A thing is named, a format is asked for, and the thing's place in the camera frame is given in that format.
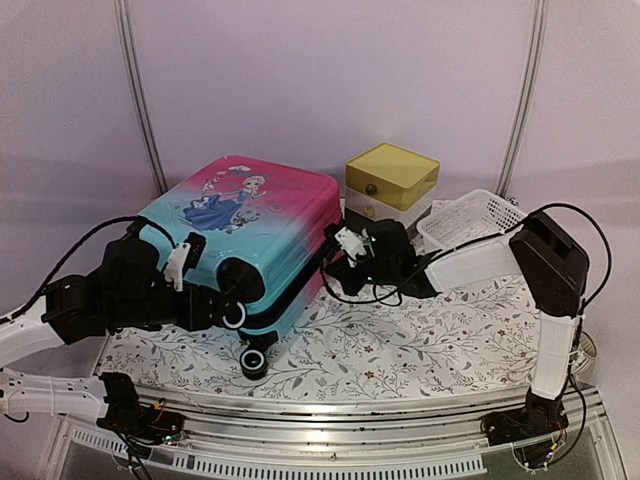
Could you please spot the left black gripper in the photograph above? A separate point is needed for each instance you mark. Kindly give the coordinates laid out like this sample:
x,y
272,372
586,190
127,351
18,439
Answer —
x,y
197,307

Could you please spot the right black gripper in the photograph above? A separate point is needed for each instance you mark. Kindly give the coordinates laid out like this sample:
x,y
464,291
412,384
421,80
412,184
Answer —
x,y
353,285

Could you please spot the pink and teal kids suitcase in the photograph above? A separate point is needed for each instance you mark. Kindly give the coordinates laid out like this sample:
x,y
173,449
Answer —
x,y
264,225

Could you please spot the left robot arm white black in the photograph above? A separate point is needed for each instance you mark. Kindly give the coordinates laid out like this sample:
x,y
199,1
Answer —
x,y
128,290

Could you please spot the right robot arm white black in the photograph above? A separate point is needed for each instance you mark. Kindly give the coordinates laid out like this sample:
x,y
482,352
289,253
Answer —
x,y
554,268

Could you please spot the yellow and white storage box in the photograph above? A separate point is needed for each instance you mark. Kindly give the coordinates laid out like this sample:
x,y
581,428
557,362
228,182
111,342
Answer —
x,y
389,182

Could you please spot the white plastic mesh basket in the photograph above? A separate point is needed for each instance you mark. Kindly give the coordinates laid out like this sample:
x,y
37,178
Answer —
x,y
474,215

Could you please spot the floral white tablecloth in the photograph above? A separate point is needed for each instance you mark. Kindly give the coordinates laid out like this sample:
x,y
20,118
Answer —
x,y
476,338

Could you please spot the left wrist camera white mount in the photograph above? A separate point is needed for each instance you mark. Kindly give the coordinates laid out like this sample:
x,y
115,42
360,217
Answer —
x,y
184,257

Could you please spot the aluminium front rail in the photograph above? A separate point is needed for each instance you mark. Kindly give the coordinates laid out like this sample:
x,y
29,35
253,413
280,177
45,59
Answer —
x,y
420,438

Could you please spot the right metal wall post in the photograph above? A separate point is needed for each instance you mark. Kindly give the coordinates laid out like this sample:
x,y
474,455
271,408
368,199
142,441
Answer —
x,y
524,101

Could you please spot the metal wall post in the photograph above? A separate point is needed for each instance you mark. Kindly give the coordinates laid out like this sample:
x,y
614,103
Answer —
x,y
124,21
524,101

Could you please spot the left metal wall post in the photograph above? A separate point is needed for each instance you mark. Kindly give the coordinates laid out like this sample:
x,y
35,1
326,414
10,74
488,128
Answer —
x,y
124,21

